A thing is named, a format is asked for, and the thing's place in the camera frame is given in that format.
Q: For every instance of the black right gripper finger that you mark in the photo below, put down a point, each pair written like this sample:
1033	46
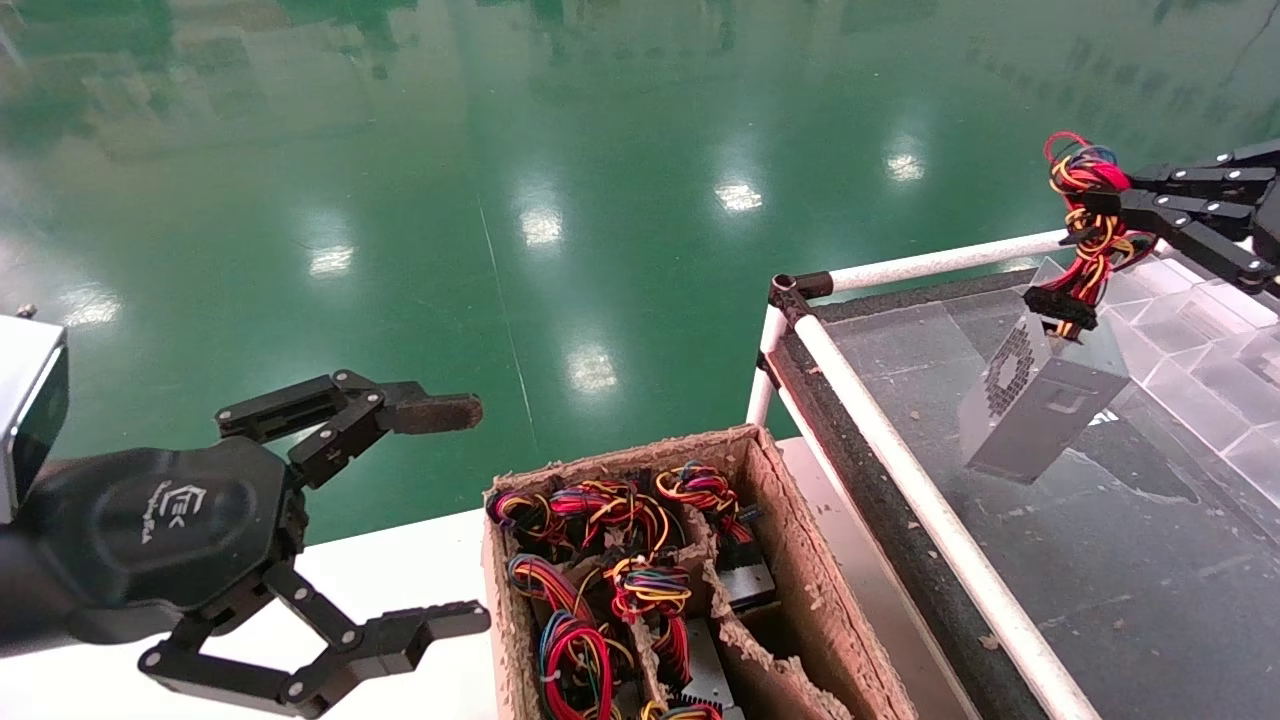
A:
1170	222
1200	178

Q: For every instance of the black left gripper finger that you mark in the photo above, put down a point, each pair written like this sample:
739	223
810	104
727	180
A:
390	640
430	412

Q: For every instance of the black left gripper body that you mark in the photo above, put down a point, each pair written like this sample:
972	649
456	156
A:
160	520

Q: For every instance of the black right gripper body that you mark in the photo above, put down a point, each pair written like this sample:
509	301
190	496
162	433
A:
1272	225

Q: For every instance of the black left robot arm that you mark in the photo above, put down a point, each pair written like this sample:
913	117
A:
20	600

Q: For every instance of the white perforated sheet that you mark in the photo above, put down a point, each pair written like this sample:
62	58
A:
1105	416

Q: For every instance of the white pipe rack cart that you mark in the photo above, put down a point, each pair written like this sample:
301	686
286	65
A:
930	262

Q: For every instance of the clear acrylic divider tray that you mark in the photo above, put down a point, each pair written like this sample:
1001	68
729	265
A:
1180	560

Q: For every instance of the worn brown cardboard box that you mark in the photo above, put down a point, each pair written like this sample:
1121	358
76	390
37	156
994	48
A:
800	560

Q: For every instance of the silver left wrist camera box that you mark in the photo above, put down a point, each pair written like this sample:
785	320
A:
25	400

